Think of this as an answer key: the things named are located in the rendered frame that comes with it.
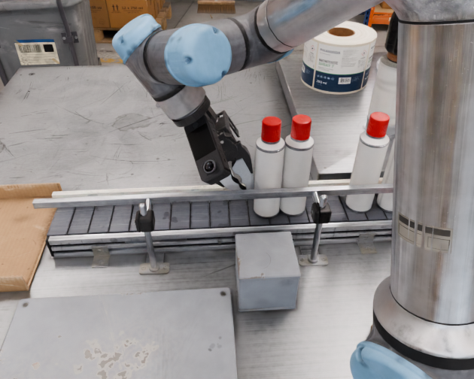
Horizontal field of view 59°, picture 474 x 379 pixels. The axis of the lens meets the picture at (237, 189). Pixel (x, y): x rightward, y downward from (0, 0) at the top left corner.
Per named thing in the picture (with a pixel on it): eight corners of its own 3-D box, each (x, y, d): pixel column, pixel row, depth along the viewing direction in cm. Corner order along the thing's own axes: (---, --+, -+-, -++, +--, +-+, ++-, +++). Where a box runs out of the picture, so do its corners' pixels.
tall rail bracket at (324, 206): (314, 238, 85) (325, 173, 74) (322, 266, 79) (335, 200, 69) (298, 238, 85) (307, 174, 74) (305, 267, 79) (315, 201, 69)
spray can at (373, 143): (366, 195, 87) (390, 107, 74) (375, 213, 83) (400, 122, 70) (341, 197, 87) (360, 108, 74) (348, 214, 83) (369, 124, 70)
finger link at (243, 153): (259, 165, 78) (235, 131, 72) (259, 170, 76) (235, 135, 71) (236, 176, 79) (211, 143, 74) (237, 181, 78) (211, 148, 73)
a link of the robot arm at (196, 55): (249, 12, 55) (202, 20, 63) (177, 27, 49) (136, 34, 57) (258, 74, 58) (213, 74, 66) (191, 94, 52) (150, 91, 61)
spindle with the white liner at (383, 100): (393, 119, 111) (425, 0, 92) (405, 138, 104) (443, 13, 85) (359, 121, 111) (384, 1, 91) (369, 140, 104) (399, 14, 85)
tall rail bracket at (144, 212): (164, 245, 83) (153, 180, 73) (162, 274, 78) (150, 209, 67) (147, 246, 83) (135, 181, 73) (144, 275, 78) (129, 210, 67)
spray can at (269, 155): (277, 201, 86) (284, 112, 73) (281, 218, 82) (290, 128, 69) (252, 201, 86) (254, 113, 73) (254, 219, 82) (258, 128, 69)
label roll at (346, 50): (296, 89, 124) (301, 40, 115) (305, 62, 139) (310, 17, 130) (366, 98, 120) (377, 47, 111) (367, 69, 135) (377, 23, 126)
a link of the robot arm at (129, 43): (123, 41, 57) (99, 45, 63) (171, 104, 63) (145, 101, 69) (161, 6, 59) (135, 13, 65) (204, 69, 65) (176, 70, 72)
